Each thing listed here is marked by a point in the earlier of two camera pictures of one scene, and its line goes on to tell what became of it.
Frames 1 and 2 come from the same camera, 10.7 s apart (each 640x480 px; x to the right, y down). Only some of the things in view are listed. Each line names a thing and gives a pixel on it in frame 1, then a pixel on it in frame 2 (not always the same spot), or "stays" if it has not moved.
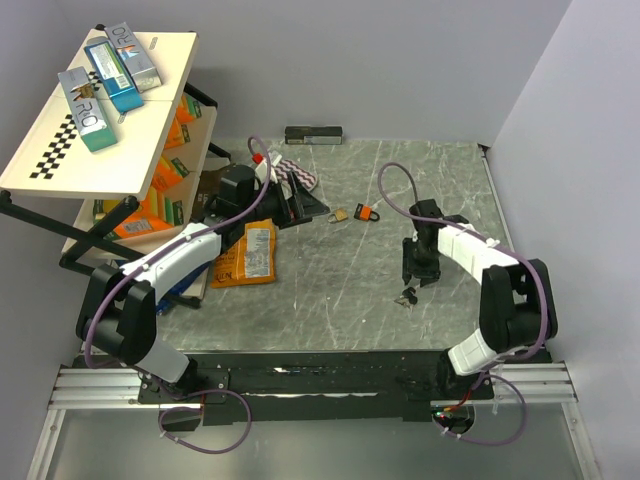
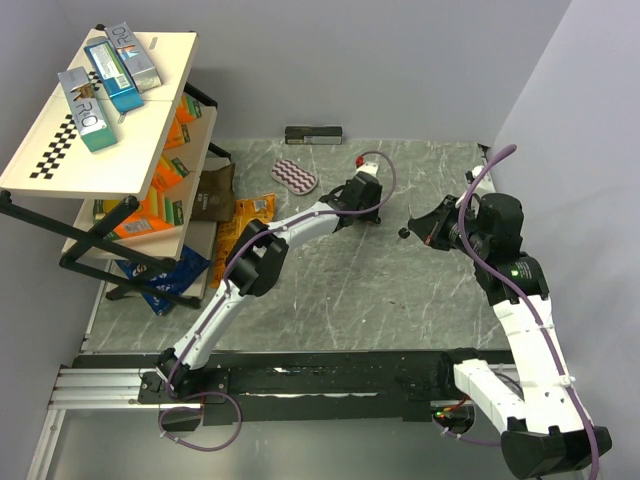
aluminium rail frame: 82,386 stays
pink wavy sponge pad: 307,179 stays
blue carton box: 113,76 stays
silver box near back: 138,66 stays
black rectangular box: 313,135 stays
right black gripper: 429,275 -> 430,227
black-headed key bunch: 408,298 -> 403,233
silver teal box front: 88,108 stays
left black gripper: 298,209 -> 375,201
